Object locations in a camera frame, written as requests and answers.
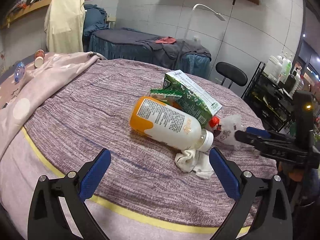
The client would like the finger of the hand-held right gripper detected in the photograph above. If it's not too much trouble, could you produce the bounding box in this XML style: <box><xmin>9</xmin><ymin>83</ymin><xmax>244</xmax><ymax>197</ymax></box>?
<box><xmin>246</xmin><ymin>127</ymin><xmax>273</xmax><ymax>138</ymax></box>
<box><xmin>235</xmin><ymin>129</ymin><xmax>269</xmax><ymax>147</ymax></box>

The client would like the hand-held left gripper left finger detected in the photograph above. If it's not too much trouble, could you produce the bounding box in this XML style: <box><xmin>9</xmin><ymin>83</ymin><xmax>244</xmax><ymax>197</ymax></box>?
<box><xmin>27</xmin><ymin>148</ymin><xmax>112</xmax><ymax>240</ymax></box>

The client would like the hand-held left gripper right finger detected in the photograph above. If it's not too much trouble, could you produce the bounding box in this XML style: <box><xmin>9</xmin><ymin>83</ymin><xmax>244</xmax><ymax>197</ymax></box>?
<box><xmin>209</xmin><ymin>147</ymin><xmax>293</xmax><ymax>240</ymax></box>

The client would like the clear plastic bag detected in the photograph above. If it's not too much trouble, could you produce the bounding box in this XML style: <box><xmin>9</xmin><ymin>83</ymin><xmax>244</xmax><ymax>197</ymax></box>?
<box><xmin>214</xmin><ymin>114</ymin><xmax>244</xmax><ymax>147</ymax></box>

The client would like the red wrapper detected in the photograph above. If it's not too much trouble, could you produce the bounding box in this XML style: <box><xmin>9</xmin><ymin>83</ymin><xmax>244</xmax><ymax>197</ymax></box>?
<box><xmin>209</xmin><ymin>117</ymin><xmax>221</xmax><ymax>130</ymax></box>

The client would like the white tissue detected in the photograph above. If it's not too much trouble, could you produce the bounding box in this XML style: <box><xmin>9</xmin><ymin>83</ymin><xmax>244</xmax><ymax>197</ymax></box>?
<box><xmin>174</xmin><ymin>148</ymin><xmax>215</xmax><ymax>180</ymax></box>

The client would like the green drink carton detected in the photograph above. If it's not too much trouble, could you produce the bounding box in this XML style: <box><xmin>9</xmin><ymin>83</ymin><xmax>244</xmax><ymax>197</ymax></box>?
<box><xmin>149</xmin><ymin>70</ymin><xmax>223</xmax><ymax>130</ymax></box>

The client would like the orange white plastic bottle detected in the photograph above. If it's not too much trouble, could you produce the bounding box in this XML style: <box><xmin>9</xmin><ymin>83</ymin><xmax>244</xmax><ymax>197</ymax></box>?
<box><xmin>129</xmin><ymin>96</ymin><xmax>214</xmax><ymax>152</ymax></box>

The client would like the black trolley cart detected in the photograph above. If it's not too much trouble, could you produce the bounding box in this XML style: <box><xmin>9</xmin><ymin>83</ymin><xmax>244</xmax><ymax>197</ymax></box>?
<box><xmin>241</xmin><ymin>61</ymin><xmax>298</xmax><ymax>133</ymax></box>

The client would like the clear red-capped bottle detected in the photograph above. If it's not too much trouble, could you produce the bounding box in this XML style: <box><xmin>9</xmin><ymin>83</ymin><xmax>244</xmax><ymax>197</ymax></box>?
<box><xmin>295</xmin><ymin>76</ymin><xmax>305</xmax><ymax>98</ymax></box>

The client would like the black bottle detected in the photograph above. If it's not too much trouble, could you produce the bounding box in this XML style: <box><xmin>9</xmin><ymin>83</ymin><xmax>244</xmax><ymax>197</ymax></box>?
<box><xmin>285</xmin><ymin>72</ymin><xmax>298</xmax><ymax>94</ymax></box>

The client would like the purple striped blanket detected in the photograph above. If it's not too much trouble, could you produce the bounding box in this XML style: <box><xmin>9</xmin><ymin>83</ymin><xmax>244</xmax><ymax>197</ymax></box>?
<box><xmin>0</xmin><ymin>59</ymin><xmax>278</xmax><ymax>240</ymax></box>

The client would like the green bottle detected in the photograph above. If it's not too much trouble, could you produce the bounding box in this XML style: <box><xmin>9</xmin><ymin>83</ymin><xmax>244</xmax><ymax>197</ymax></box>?
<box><xmin>281</xmin><ymin>59</ymin><xmax>292</xmax><ymax>83</ymax></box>

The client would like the black round stool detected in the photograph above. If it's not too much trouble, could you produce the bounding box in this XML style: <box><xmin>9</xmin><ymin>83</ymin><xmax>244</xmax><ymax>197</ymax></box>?
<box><xmin>215</xmin><ymin>62</ymin><xmax>248</xmax><ymax>89</ymax></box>

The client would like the pink dotted blanket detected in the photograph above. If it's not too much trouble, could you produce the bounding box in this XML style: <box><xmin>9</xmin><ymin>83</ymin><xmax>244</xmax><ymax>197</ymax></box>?
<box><xmin>0</xmin><ymin>51</ymin><xmax>108</xmax><ymax>155</ymax></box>

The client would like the red cloth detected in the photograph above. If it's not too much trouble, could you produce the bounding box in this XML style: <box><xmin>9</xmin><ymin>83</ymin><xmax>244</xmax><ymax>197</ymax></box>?
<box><xmin>155</xmin><ymin>37</ymin><xmax>177</xmax><ymax>44</ymax></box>

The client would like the blue water bottle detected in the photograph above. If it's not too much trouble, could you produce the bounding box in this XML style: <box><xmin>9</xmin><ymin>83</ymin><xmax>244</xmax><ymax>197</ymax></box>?
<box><xmin>14</xmin><ymin>62</ymin><xmax>25</xmax><ymax>83</ymax></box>

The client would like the white floor lamp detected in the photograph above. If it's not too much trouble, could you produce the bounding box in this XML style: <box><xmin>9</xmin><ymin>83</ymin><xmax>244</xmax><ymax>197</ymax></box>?
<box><xmin>179</xmin><ymin>4</ymin><xmax>226</xmax><ymax>68</ymax></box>

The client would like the grey blanket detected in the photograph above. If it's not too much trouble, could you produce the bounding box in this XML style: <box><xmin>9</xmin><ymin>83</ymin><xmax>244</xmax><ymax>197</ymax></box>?
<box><xmin>91</xmin><ymin>27</ymin><xmax>212</xmax><ymax>68</ymax></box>

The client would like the small beige side table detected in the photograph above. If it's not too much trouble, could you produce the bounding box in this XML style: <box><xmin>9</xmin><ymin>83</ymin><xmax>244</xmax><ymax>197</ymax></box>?
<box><xmin>106</xmin><ymin>15</ymin><xmax>117</xmax><ymax>29</ymax></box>

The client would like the blue cloth pile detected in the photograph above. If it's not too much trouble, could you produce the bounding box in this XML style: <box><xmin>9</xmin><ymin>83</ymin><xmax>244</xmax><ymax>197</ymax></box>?
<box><xmin>83</xmin><ymin>4</ymin><xmax>109</xmax><ymax>37</ymax></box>

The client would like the cream hanging cloth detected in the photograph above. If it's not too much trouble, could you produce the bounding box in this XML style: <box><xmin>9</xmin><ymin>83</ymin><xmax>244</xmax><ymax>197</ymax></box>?
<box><xmin>44</xmin><ymin>0</ymin><xmax>86</xmax><ymax>53</ymax></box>

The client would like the wooden cubby shelf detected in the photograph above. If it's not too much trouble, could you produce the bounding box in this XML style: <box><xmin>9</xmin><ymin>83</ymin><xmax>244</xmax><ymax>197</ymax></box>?
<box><xmin>0</xmin><ymin>0</ymin><xmax>112</xmax><ymax>29</ymax></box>

